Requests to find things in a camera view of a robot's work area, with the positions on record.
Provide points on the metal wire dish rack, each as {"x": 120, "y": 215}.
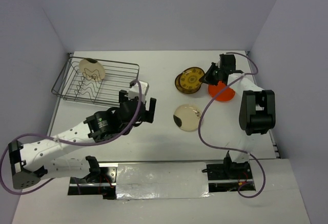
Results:
{"x": 72, "y": 86}

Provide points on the yellow patterned plate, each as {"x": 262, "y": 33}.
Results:
{"x": 182, "y": 90}

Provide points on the yellow plate brown rim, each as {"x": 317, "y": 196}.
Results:
{"x": 190, "y": 78}

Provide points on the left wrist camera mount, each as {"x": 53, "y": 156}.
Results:
{"x": 138, "y": 89}

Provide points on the orange plate front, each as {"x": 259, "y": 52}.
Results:
{"x": 225, "y": 96}

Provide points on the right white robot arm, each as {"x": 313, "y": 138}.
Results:
{"x": 256, "y": 115}

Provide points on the silver foil sheet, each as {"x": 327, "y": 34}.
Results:
{"x": 175, "y": 180}

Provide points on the black metal base rail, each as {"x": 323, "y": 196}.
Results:
{"x": 218, "y": 181}

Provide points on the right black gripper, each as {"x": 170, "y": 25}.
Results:
{"x": 207, "y": 77}

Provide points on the pink floral plate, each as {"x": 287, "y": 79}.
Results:
{"x": 187, "y": 117}

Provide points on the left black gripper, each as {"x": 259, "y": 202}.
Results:
{"x": 148, "y": 115}

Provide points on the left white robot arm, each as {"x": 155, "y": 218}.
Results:
{"x": 30, "y": 163}

